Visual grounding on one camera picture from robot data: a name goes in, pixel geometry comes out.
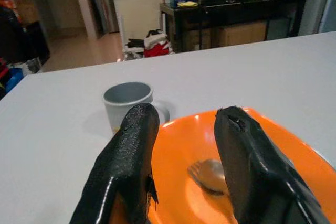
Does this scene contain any orange plate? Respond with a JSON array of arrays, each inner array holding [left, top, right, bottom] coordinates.
[[109, 107, 336, 224]]

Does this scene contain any grey mug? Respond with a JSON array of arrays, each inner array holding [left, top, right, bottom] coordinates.
[[103, 81, 171, 134]]

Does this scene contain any yellow cloth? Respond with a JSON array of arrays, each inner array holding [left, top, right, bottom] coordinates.
[[176, 0, 198, 8]]

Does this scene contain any blue box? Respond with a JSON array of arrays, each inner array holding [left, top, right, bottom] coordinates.
[[4, 67, 26, 94]]

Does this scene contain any black bag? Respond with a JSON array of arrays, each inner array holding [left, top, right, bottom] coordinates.
[[0, 6, 51, 65]]

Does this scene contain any black shelf table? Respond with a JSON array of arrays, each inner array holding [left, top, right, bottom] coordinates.
[[160, 0, 308, 53]]

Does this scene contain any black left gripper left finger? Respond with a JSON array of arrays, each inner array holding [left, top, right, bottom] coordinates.
[[68, 102, 161, 224]]

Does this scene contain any cardboard box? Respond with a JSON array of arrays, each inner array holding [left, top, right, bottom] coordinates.
[[216, 20, 268, 48]]

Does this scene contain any white counter cabinet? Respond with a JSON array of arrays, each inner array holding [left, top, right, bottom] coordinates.
[[109, 0, 182, 49]]

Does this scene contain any metal fork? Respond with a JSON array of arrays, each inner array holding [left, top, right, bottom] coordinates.
[[187, 161, 211, 190]]

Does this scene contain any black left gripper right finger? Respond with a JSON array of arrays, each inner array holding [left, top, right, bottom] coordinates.
[[213, 105, 330, 224]]

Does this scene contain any red and white clothes pile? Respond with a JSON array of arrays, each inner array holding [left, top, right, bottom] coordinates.
[[143, 29, 174, 58]]

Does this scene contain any metal spoon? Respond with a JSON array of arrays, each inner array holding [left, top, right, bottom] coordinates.
[[197, 158, 229, 195]]

